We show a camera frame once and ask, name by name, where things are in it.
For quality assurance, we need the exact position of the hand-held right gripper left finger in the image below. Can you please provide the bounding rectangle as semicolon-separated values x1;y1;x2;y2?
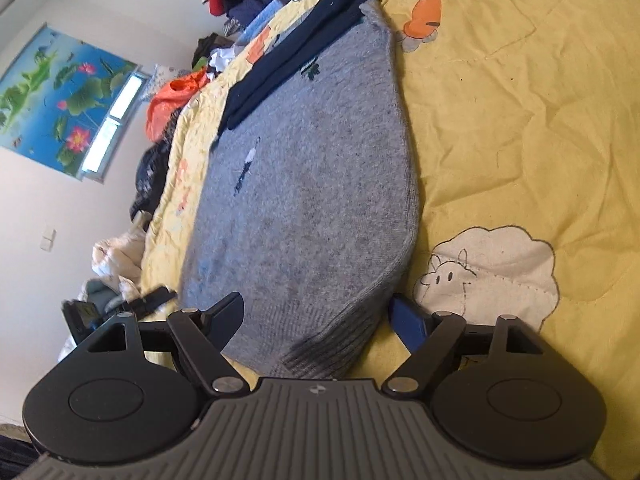
75;291;248;397

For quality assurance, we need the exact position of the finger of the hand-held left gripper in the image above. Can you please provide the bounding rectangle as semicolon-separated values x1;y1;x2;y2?
127;286;177;312

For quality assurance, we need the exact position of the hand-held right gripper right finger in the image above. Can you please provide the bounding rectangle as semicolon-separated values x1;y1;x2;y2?
382;294;551;397

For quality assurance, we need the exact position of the grey sweater with navy sleeves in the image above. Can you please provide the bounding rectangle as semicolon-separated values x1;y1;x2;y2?
180;0;422;381

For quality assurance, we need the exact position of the cream cloth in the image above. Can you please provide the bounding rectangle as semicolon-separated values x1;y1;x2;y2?
91;220;151;292

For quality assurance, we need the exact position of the black garment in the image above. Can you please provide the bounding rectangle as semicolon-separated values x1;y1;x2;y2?
130;142;175;222

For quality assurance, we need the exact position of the orange cloth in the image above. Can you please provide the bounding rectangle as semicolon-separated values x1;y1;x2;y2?
146;70;208;142

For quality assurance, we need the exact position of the yellow printed blanket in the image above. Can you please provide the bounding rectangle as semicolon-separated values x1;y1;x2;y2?
140;0;640;466

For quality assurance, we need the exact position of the white cloth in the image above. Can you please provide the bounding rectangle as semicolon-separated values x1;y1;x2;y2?
206;47;242;82

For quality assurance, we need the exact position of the dark brown garment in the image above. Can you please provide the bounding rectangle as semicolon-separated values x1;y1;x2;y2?
192;32;237;68

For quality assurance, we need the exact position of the light blue cloth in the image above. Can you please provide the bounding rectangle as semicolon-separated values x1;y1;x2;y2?
235;0;303;48

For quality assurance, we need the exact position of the lotus wall poster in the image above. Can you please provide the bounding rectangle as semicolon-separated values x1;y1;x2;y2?
0;22;139;178

